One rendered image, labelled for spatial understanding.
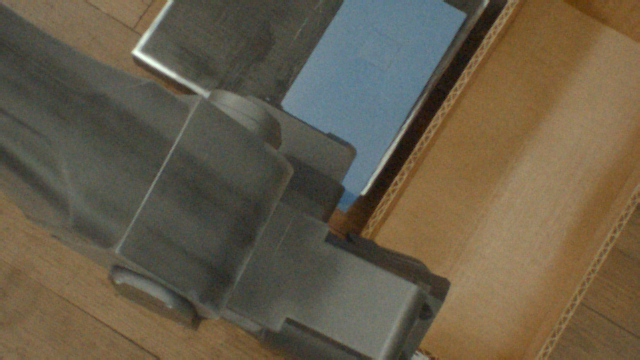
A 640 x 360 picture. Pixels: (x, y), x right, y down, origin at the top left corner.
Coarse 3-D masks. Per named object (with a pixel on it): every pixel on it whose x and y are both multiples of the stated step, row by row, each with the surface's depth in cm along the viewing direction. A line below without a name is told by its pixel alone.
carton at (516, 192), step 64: (512, 0) 73; (576, 0) 79; (512, 64) 79; (576, 64) 79; (448, 128) 78; (512, 128) 78; (576, 128) 78; (448, 192) 77; (512, 192) 77; (576, 192) 77; (448, 256) 76; (512, 256) 76; (576, 256) 76; (448, 320) 75; (512, 320) 75
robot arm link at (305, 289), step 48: (240, 96) 49; (288, 240) 52; (144, 288) 47; (240, 288) 52; (288, 288) 52; (336, 288) 52; (384, 288) 52; (288, 336) 54; (336, 336) 51; (384, 336) 51
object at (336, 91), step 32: (352, 0) 78; (384, 0) 78; (416, 0) 78; (352, 32) 77; (384, 32) 77; (416, 32) 77; (448, 32) 77; (320, 64) 77; (352, 64) 77; (416, 64) 77; (288, 96) 76; (320, 96) 76; (352, 96) 76; (384, 96) 76; (416, 96) 76; (320, 128) 76; (352, 128) 76; (384, 128) 76; (352, 192) 75
